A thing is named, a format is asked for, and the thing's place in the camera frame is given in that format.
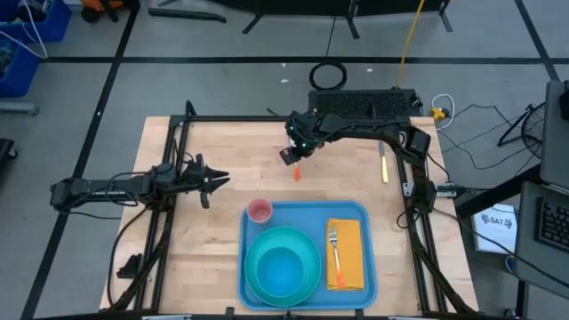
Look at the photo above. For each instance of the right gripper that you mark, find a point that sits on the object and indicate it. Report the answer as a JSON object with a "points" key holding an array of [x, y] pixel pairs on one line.
{"points": [[303, 131]]}

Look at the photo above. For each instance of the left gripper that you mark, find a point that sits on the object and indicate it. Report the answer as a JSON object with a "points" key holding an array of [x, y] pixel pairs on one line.
{"points": [[195, 182]]}

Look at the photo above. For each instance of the pink cup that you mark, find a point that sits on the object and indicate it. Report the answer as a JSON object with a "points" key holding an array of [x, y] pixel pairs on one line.
{"points": [[260, 211]]}

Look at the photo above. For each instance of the blue bowl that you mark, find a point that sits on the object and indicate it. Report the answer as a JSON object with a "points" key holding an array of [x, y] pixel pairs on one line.
{"points": [[280, 271]]}

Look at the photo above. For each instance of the orange cloth napkin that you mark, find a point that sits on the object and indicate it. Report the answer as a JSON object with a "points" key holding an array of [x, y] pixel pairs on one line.
{"points": [[353, 253]]}

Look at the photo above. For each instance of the teal plate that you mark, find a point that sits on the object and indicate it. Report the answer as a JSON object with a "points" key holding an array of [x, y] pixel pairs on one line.
{"points": [[313, 275]]}

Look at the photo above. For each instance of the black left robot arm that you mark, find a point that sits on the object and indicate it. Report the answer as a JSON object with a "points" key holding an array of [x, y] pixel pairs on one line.
{"points": [[98, 189]]}

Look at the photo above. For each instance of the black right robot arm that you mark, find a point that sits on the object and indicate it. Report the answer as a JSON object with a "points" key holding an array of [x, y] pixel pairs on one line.
{"points": [[369, 129]]}

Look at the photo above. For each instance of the blue plastic tray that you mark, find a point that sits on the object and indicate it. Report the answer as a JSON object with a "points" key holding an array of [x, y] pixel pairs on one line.
{"points": [[311, 213]]}

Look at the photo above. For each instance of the black perforated computer case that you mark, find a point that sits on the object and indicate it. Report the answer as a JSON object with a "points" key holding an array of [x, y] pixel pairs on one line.
{"points": [[355, 100]]}

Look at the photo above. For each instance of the yellow plug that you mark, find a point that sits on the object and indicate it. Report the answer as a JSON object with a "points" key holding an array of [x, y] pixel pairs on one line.
{"points": [[438, 113]]}

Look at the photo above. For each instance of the long black bar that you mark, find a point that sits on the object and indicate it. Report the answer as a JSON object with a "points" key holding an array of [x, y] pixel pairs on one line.
{"points": [[186, 14]]}

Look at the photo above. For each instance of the orange object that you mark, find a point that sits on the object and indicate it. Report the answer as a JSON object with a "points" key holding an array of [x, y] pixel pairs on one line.
{"points": [[100, 3]]}

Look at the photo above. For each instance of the grey bar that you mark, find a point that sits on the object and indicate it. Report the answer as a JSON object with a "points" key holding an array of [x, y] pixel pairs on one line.
{"points": [[18, 108]]}

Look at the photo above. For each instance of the black chair base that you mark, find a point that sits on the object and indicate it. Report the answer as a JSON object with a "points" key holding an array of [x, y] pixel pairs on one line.
{"points": [[6, 150]]}

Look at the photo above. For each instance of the white printed sheet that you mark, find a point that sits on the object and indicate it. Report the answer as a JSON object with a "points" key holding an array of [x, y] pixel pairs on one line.
{"points": [[493, 235]]}

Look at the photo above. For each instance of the blue plastic bin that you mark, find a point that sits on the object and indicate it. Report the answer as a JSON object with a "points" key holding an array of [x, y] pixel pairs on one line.
{"points": [[20, 71], [55, 24]]}

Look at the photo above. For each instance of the grey laptop with black keys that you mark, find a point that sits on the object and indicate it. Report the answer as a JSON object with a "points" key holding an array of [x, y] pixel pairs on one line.
{"points": [[529, 231]]}

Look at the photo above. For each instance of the grey panel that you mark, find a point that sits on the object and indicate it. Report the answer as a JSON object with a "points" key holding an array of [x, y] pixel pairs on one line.
{"points": [[553, 146]]}

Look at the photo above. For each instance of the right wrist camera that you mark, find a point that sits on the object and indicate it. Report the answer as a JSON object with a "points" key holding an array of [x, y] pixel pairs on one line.
{"points": [[288, 156]]}

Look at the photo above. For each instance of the black metal table frame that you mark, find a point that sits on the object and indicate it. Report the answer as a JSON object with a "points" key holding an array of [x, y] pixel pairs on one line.
{"points": [[222, 118]]}

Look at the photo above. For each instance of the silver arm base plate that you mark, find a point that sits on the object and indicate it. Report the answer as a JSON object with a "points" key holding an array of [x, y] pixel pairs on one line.
{"points": [[408, 189]]}

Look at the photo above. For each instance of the small black bracket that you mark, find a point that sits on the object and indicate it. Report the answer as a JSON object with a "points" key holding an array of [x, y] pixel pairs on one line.
{"points": [[131, 266]]}

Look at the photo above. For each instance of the black stand frame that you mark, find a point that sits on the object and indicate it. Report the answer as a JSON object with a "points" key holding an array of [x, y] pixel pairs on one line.
{"points": [[351, 18]]}

